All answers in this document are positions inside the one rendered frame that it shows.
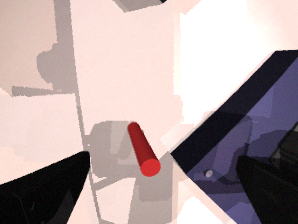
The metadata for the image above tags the dark red peg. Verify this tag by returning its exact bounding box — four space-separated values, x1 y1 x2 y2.
128 121 161 177

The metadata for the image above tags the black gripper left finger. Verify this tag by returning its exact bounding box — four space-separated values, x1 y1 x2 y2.
0 151 90 224

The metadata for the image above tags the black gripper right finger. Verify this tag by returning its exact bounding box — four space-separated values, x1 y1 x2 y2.
235 155 298 224

